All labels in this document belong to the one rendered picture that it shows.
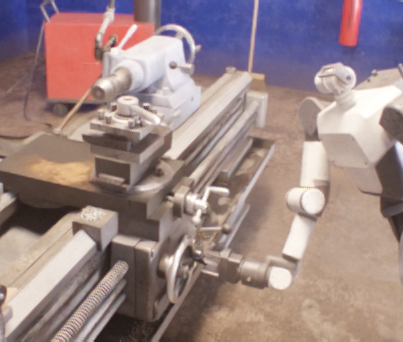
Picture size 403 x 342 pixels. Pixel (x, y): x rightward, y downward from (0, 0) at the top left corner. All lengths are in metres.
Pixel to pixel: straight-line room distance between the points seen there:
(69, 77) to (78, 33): 0.37
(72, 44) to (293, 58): 2.21
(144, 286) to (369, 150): 0.78
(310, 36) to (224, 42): 0.86
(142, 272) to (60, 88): 3.24
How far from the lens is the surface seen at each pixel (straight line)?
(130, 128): 1.69
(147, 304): 1.87
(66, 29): 4.74
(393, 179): 1.68
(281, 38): 5.82
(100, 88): 2.11
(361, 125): 1.60
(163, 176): 1.83
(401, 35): 5.68
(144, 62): 2.30
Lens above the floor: 1.77
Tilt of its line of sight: 26 degrees down
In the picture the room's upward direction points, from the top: 3 degrees clockwise
